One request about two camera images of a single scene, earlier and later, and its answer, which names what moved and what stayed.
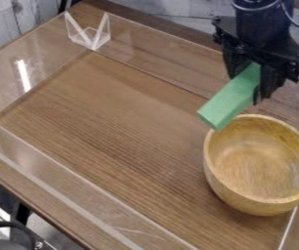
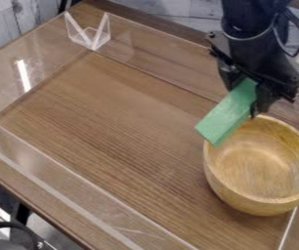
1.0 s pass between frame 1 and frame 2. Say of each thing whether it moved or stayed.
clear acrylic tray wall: stayed
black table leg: stayed
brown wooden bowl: stayed
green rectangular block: moved
